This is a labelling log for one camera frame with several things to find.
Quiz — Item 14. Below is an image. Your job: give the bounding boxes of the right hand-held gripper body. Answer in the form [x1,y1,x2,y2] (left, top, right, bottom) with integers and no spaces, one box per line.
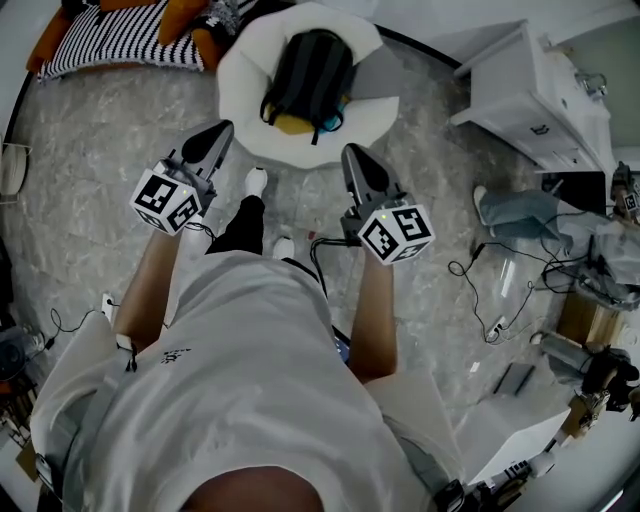
[340,194,436,266]

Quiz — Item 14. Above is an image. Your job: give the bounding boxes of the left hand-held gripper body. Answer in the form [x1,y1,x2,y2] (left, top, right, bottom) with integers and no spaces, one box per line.
[129,152,220,237]

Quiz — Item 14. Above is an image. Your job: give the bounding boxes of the white round beanbag chair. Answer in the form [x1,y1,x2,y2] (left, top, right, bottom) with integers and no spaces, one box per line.
[215,2,401,170]

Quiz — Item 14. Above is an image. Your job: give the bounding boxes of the dark grey backpack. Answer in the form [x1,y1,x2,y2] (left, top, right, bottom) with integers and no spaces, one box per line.
[259,28,356,146]

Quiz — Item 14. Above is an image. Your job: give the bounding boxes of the person's left forearm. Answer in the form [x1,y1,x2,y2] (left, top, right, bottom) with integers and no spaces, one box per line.
[112,229,189,354]

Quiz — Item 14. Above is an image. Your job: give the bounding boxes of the person's right forearm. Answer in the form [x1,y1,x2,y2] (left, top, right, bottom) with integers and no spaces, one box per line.
[347,257,401,385]

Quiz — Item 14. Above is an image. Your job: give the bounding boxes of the person's left white shoe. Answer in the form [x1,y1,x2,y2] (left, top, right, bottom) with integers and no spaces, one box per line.
[243,167,270,199]

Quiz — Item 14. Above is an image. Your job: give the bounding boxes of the yellow round seat cushion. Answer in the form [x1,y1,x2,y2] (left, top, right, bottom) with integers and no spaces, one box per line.
[263,102,319,136]

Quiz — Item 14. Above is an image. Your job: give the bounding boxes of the person's black trousers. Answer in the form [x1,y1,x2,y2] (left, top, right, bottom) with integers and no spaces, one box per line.
[205,194,331,311]

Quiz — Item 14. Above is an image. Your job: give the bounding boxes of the orange couch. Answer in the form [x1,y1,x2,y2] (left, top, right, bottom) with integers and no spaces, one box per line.
[24,0,224,76]

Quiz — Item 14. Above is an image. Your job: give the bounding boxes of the black waist device blue screen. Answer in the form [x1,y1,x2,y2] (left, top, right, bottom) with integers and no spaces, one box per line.
[330,324,354,364]

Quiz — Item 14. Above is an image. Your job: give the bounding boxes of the long orange throw pillow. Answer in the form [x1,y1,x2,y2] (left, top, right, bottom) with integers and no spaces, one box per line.
[157,0,211,46]

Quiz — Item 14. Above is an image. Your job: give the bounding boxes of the black white patterned fringe pillow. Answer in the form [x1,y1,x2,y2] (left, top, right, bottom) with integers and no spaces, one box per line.
[202,0,241,39]

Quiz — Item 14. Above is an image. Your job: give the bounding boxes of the white power strip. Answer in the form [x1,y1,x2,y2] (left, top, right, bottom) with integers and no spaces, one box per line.
[483,315,507,345]

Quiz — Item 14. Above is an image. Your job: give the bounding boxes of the white sink cabinet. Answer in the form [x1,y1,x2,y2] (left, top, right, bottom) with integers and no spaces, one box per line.
[449,19,617,174]

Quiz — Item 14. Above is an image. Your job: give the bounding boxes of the square orange back cushion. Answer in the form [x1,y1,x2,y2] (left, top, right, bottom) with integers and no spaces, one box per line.
[99,0,156,12]

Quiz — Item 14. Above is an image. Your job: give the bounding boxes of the dark grey flat panel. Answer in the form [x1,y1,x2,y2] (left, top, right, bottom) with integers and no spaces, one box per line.
[492,362,536,396]

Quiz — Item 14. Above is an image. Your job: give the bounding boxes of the brown cardboard box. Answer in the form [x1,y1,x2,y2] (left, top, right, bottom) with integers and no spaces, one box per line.
[557,292,626,346]

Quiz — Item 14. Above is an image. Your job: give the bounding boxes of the dark grey round device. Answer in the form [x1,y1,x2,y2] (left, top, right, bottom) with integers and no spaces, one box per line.
[0,327,44,384]

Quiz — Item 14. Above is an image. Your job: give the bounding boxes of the chrome faucet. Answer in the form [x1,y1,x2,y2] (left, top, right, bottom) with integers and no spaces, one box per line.
[574,72,609,97]

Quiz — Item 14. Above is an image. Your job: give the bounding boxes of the white table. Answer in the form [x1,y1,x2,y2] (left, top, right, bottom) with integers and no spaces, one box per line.
[452,399,574,486]

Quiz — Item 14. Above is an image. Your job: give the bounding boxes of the person's face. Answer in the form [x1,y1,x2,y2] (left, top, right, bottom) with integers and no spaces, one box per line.
[182,464,326,512]

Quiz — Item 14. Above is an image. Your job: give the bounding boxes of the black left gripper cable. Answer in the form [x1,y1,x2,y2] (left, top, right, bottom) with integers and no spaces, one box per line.
[187,222,219,244]

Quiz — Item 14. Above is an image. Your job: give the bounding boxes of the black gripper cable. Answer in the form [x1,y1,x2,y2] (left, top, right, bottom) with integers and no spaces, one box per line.
[309,237,361,301]
[187,222,219,244]

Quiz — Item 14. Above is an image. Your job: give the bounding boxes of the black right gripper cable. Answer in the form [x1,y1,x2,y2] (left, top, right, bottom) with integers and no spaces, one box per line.
[309,237,361,301]

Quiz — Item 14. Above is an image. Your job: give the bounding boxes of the black power adapter cable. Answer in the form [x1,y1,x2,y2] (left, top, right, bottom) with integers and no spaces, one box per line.
[447,242,591,346]

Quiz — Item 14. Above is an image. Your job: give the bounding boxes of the beige wire-frame stool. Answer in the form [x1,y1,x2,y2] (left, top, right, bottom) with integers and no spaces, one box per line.
[0,142,34,204]

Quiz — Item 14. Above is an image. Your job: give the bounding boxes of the grey harness shoulder strap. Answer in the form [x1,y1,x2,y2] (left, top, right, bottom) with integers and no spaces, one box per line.
[34,334,139,501]
[399,434,466,512]

